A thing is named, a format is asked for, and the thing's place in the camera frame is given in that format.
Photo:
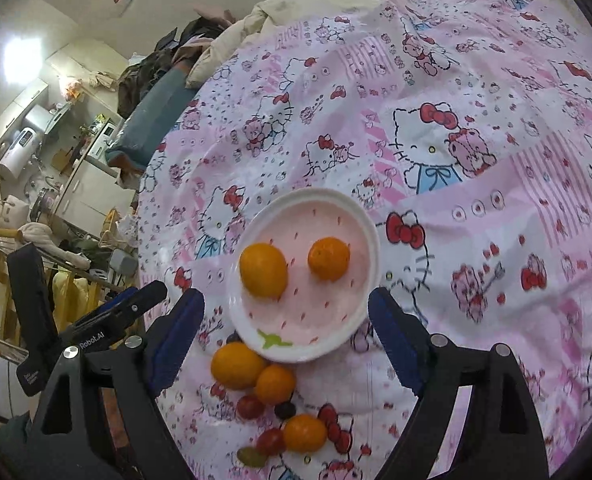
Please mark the red cherry tomato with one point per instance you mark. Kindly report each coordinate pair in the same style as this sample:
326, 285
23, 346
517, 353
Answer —
250, 406
271, 441

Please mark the white pink plate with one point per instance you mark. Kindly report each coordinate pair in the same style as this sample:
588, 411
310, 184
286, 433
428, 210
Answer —
306, 305

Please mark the large orange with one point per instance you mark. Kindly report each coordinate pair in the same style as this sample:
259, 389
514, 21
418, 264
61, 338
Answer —
263, 270
237, 365

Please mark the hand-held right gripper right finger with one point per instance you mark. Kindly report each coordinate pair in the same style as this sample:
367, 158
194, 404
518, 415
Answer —
395, 345

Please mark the pink cartoon printed blanket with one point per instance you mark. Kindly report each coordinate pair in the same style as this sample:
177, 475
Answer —
475, 110

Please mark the blue pillow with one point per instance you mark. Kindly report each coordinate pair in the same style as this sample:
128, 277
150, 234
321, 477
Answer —
146, 115

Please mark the grey box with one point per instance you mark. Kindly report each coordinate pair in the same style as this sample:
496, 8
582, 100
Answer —
123, 262

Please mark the green cherry tomato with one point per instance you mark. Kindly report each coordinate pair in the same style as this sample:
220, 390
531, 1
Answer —
252, 456

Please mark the yellow cloth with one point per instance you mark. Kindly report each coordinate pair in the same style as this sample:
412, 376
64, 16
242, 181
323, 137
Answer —
68, 292

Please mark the small orange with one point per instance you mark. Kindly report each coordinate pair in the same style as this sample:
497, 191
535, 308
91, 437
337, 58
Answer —
329, 258
275, 384
304, 432

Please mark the dark grape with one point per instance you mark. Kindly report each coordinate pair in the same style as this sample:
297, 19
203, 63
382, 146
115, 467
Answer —
285, 410

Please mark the cream duvet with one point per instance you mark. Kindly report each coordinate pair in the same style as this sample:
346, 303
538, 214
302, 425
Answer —
286, 10

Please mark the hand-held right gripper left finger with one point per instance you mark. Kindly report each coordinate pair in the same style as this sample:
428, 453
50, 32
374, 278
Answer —
176, 345

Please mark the pile of dark clothes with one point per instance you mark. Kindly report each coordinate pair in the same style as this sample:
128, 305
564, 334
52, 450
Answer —
146, 70

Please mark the white washing machine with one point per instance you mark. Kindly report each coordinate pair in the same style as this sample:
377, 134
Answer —
93, 180

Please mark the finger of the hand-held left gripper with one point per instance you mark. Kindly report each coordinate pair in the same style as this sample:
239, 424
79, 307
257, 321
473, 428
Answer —
126, 305

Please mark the white water heater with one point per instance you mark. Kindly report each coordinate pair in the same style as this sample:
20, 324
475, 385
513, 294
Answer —
18, 152

